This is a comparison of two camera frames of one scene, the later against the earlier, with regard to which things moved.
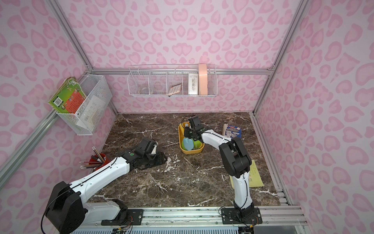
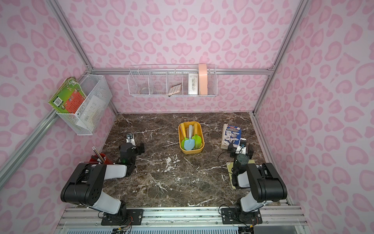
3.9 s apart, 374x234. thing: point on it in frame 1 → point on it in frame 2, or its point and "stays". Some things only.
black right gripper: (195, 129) → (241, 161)
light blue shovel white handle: (188, 143) stays
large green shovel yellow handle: (196, 144) stays
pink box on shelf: (203, 81) stays
